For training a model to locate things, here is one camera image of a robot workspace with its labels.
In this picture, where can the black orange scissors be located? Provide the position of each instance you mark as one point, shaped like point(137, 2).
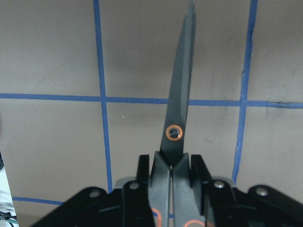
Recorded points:
point(174, 180)

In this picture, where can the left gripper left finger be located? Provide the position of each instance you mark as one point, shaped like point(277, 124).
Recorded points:
point(136, 211)

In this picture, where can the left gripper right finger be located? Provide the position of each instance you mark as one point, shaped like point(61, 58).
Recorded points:
point(215, 198)

